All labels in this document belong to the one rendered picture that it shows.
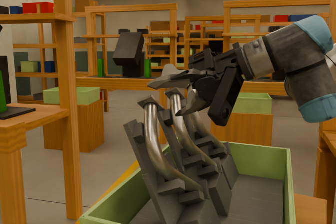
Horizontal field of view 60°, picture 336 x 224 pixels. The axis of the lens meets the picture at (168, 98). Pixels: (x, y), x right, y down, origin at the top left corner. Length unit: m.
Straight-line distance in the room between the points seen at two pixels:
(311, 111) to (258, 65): 0.13
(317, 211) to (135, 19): 11.33
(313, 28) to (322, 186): 1.36
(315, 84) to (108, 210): 0.52
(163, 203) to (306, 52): 0.43
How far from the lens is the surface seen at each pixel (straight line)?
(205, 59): 0.63
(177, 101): 0.80
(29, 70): 6.73
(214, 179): 0.89
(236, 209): 0.92
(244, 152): 1.12
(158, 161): 0.62
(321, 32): 0.59
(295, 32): 0.59
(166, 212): 0.69
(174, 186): 0.65
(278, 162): 1.12
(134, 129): 0.65
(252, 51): 0.59
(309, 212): 1.09
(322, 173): 1.83
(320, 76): 0.60
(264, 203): 0.97
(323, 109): 0.60
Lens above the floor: 1.30
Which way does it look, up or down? 9 degrees down
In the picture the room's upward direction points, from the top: straight up
